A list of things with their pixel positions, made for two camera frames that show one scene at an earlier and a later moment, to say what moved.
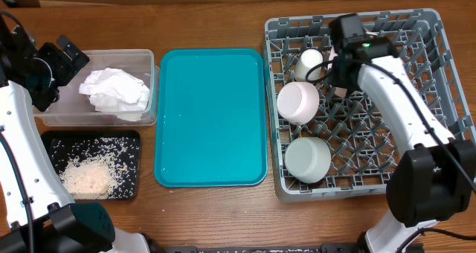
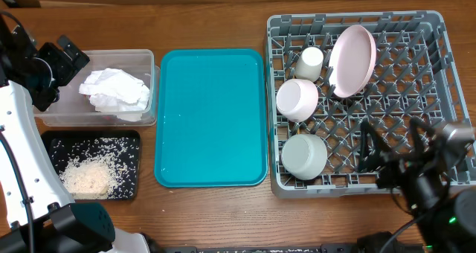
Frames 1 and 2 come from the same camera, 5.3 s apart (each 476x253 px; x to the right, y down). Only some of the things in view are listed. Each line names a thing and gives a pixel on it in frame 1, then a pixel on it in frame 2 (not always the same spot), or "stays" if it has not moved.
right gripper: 338,82 -> 394,164
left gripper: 67,68 stays
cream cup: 308,59 stays
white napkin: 117,91 stays
